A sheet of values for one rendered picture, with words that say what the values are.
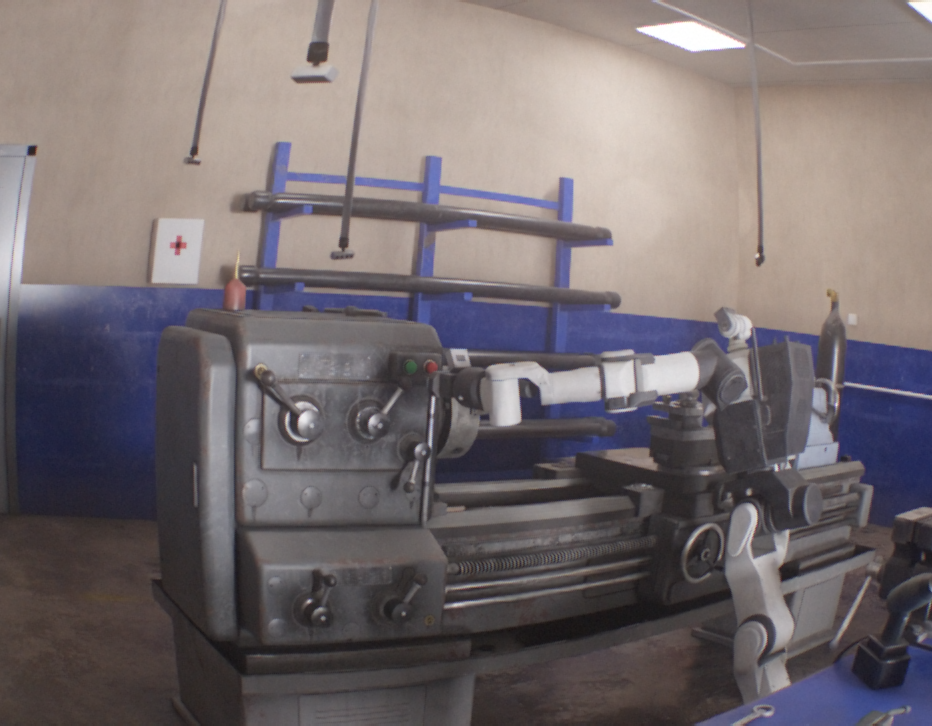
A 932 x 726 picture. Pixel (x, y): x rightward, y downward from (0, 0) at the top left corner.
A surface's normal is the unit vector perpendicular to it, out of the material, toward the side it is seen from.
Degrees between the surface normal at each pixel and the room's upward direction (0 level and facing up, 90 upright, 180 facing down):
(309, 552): 32
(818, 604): 90
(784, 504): 90
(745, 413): 98
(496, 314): 90
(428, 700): 90
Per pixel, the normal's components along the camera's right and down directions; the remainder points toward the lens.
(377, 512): 0.53, 0.09
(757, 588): -0.77, -0.01
